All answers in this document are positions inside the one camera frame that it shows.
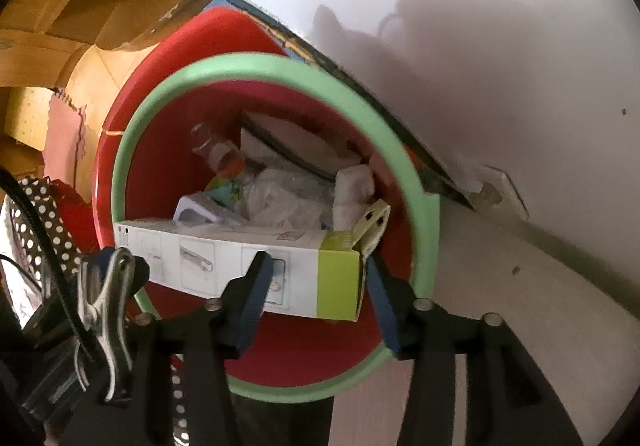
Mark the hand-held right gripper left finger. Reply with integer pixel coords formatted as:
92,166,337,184
131,251,275,446

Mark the white wall socket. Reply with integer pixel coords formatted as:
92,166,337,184
460,166,531,222

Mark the clear plastic bottle red label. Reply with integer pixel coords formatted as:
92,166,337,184
191,122,248,177

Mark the clear plastic bag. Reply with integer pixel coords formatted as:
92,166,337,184
240,168,336,229

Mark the red bin green rim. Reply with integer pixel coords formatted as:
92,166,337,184
111,53,442,402

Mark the red bin lid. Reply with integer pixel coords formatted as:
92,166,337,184
92,6,291,257

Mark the brown polka dot bag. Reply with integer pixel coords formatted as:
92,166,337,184
10,176,101,287

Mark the white plastic tray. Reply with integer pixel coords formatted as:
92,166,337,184
172,193,241,227

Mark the colourful foam puzzle mat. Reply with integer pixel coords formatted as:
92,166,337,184
2,86,101,187

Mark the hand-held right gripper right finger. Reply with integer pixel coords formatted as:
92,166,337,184
366,256,585,446

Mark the white box green end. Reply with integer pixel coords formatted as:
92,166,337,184
114,198,392,323

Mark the metal spring clip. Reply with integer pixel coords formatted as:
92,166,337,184
77,248,151,404

